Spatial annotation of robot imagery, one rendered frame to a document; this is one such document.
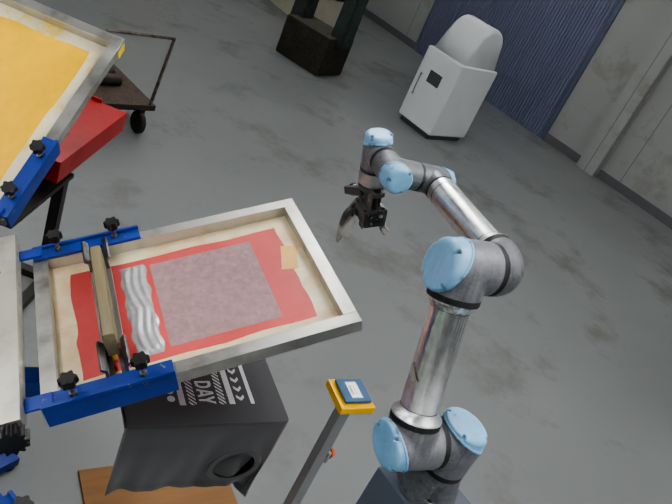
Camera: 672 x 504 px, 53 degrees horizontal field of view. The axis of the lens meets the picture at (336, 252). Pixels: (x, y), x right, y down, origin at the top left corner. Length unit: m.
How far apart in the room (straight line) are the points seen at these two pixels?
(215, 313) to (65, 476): 1.33
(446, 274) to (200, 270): 0.85
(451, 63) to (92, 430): 5.96
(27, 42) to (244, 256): 1.10
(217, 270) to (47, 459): 1.34
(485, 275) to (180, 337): 0.82
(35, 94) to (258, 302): 1.07
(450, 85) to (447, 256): 6.57
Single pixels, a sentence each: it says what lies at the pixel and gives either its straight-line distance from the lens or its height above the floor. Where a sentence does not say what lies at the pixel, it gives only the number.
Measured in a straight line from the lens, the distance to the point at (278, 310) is 1.82.
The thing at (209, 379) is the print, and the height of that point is 0.95.
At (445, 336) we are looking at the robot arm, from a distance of 1.42.
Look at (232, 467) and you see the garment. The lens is 2.17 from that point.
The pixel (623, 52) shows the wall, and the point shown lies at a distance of 10.25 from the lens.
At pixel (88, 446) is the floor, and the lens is 3.08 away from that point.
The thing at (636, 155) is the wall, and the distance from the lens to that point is 9.99.
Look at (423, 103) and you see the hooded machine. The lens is 8.10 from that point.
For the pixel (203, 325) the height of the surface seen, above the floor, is 1.23.
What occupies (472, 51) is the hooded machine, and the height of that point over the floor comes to 1.10.
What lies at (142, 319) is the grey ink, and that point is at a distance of 1.86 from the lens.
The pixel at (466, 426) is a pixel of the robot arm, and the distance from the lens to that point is 1.60.
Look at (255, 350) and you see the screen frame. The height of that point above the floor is 1.30.
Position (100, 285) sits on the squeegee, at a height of 1.24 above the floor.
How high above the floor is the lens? 2.37
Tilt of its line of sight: 29 degrees down
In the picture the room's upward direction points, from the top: 25 degrees clockwise
